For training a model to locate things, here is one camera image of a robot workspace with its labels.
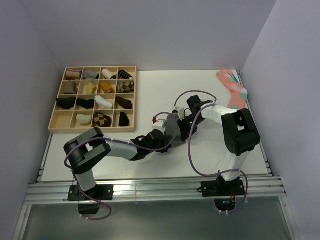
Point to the black rolled sock left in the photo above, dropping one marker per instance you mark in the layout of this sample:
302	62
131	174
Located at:
66	103

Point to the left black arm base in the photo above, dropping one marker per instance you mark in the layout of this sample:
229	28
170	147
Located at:
100	192

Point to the grey sock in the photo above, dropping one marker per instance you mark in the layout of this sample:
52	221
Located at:
172	130

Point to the dark brown rolled sock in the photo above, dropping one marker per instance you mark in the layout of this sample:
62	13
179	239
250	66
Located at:
124	103

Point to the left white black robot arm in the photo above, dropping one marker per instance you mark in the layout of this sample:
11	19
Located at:
88	149

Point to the taupe rolled sock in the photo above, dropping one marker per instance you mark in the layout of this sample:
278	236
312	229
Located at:
71	88

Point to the wooden compartment tray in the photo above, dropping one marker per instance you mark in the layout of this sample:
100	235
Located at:
64	121

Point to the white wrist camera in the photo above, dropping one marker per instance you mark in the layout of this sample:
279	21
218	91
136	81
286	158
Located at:
179	111
159	124

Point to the black rolled sock bottom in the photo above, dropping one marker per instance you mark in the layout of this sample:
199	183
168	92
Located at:
123	120

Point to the black rolled sock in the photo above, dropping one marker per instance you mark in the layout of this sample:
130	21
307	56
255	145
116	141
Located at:
123	120
66	103
85	103

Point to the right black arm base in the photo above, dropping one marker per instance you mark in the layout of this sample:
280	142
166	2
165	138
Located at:
223	192

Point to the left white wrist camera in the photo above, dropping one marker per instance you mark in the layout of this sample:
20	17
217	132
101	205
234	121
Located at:
159	124

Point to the brown argyle rolled sock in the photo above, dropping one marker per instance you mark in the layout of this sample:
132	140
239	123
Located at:
101	120

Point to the beige purple rolled sock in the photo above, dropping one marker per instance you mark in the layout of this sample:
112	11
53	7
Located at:
73	74

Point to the light blue rolled sock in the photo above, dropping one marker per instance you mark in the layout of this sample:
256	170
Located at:
91	75

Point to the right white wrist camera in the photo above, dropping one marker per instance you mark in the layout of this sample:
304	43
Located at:
179	111

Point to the black white striped sock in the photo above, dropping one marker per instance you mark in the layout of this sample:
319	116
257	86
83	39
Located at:
124	75

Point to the aluminium rail frame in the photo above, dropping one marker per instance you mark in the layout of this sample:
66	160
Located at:
140	190

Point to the pale green rolled sock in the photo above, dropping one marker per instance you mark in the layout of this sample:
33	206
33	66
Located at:
84	119

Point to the white brown rolled sock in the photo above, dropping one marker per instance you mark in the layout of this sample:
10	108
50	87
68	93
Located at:
108	75

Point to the mustard yellow rolled sock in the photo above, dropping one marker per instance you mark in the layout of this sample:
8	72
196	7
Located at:
107	88

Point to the cream rolled sock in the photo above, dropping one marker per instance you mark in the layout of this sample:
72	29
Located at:
89	89

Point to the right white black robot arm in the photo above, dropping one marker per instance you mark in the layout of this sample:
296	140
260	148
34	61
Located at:
240	134

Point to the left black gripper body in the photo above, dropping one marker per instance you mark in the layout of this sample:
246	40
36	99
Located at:
162	144

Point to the pink patterned sock pair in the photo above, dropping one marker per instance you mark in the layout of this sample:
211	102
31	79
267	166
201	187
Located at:
238	94

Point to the brown checkered rolled sock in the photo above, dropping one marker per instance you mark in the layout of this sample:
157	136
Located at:
125	87

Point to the black rolled sock middle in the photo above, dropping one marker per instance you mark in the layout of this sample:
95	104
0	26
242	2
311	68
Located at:
85	103

